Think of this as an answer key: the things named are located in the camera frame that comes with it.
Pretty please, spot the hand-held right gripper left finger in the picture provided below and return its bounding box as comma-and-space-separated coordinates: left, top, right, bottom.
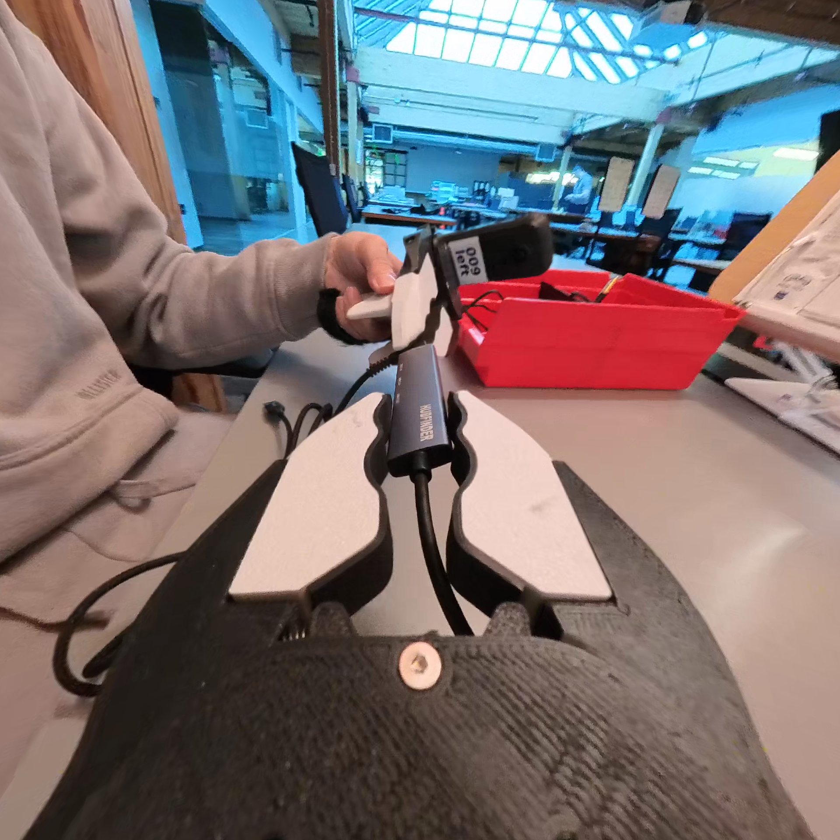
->
228, 392, 395, 616

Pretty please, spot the person's left hand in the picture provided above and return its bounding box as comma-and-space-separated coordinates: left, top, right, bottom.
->
323, 231, 403, 343

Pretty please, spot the blue header exercise sheet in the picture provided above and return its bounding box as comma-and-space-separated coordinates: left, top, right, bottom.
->
734, 190, 840, 329

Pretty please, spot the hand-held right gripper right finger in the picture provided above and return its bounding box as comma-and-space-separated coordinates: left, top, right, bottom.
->
448, 392, 613, 618

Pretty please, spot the ceiling projector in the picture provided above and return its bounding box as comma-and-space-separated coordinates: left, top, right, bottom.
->
630, 0, 713, 53

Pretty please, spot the person's left forearm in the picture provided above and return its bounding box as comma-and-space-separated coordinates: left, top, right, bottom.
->
85, 235, 337, 370

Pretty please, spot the wooden document stand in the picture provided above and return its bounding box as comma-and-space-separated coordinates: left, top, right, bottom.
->
707, 147, 840, 455

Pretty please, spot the red plastic bin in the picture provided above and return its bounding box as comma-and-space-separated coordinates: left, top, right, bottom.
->
456, 269, 747, 391

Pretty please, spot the tan notice board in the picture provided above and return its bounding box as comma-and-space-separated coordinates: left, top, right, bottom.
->
643, 164, 682, 219
598, 156, 636, 213

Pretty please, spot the dark blue office chair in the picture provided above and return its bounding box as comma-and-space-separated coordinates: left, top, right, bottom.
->
290, 141, 349, 237

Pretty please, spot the black chair armrest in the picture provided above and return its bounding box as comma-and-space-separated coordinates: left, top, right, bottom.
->
130, 349, 277, 395

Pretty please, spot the black angled-plug USB cable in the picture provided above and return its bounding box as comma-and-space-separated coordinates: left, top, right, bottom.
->
52, 351, 398, 697

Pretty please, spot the person's grey clothing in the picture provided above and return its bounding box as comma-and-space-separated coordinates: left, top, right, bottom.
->
0, 0, 244, 795

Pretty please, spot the grey USB hub white print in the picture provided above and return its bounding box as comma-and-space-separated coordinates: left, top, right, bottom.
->
386, 343, 476, 637

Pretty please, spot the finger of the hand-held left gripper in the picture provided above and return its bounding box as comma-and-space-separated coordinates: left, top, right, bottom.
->
389, 255, 439, 355
427, 298, 460, 360

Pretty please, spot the grey desk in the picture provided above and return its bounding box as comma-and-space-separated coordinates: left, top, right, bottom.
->
0, 223, 840, 840

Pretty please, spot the black braided cable with tie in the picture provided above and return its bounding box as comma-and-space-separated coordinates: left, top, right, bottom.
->
461, 274, 623, 332

